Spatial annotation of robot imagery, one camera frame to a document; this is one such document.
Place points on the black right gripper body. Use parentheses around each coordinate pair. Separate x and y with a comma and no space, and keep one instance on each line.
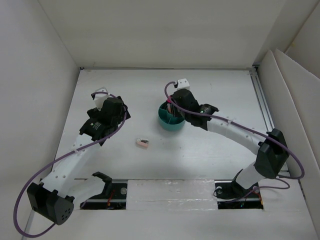
(186,116)

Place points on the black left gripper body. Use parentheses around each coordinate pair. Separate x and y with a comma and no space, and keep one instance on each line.
(94,113)

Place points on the red translucent pen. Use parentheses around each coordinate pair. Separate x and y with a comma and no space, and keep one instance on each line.
(170,109)

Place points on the pink white mini stapler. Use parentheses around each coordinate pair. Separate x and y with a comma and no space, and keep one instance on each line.
(143,143)

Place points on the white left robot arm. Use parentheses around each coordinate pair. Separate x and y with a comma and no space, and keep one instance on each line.
(56,196)

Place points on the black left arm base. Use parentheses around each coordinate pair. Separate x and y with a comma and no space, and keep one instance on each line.
(112,197)

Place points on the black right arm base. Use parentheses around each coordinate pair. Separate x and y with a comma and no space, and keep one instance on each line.
(231,196)

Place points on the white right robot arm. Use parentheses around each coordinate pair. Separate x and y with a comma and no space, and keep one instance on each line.
(270,148)

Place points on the teal round divided organizer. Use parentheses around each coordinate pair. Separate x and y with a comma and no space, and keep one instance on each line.
(168,121)

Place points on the white foam boards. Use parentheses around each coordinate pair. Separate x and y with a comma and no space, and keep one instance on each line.
(293,98)

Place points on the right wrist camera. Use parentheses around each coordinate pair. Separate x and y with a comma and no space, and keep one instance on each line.
(182,84)

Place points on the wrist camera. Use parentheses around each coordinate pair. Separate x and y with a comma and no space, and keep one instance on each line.
(182,84)
(99,96)

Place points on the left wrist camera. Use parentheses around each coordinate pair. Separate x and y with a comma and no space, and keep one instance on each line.
(99,96)

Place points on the aluminium rail right side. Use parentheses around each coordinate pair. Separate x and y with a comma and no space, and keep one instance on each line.
(262,102)

